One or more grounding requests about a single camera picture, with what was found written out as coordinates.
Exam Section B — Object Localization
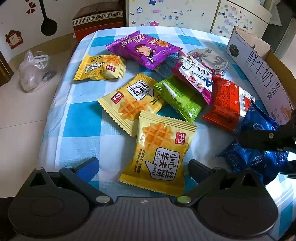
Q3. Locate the brown red gift box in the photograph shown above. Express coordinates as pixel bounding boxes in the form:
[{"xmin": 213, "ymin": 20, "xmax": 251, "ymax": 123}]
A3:
[{"xmin": 72, "ymin": 1, "xmax": 124, "ymax": 43}]

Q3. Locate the green snack packet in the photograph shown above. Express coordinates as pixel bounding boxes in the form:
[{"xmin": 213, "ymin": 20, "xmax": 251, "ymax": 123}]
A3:
[{"xmin": 154, "ymin": 75, "xmax": 206, "ymax": 123}]

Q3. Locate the silver foil snack packet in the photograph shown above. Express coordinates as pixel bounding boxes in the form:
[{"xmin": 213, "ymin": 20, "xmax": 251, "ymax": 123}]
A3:
[{"xmin": 188, "ymin": 48, "xmax": 230, "ymax": 76}]

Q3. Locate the cream sticker-covered cabinet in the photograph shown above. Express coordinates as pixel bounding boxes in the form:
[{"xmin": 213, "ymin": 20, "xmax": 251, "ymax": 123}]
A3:
[{"xmin": 126, "ymin": 0, "xmax": 272, "ymax": 38}]

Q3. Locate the clear plastic bag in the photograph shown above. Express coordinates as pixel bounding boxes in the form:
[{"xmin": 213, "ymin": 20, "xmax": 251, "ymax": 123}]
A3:
[{"xmin": 18, "ymin": 50, "xmax": 57, "ymax": 93}]

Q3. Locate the red noodle snack packet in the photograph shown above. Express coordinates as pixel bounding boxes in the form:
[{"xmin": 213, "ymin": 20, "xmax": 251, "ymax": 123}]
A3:
[{"xmin": 203, "ymin": 76, "xmax": 255, "ymax": 133}]

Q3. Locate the purple cartoon snack packet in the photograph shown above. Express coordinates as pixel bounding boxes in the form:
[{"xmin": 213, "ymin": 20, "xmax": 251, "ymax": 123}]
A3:
[{"xmin": 105, "ymin": 31, "xmax": 182, "ymax": 70}]

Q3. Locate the cardboard milk box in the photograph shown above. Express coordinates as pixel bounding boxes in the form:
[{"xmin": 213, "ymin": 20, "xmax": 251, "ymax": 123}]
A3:
[{"xmin": 226, "ymin": 27, "xmax": 295, "ymax": 125}]

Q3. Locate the yellow waffle packet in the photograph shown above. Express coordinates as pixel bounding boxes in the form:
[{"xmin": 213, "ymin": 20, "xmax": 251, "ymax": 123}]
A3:
[
  {"xmin": 73, "ymin": 54, "xmax": 126, "ymax": 81},
  {"xmin": 98, "ymin": 73, "xmax": 166, "ymax": 137},
  {"xmin": 119, "ymin": 111, "xmax": 197, "ymax": 196}
]

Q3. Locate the blue foil snack bag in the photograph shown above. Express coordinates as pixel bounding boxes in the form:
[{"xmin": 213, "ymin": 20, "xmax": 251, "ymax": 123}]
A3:
[{"xmin": 218, "ymin": 102, "xmax": 290, "ymax": 185}]

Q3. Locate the pink white snack packet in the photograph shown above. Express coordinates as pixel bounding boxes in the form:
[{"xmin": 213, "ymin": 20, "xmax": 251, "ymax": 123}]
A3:
[{"xmin": 171, "ymin": 51, "xmax": 213, "ymax": 105}]

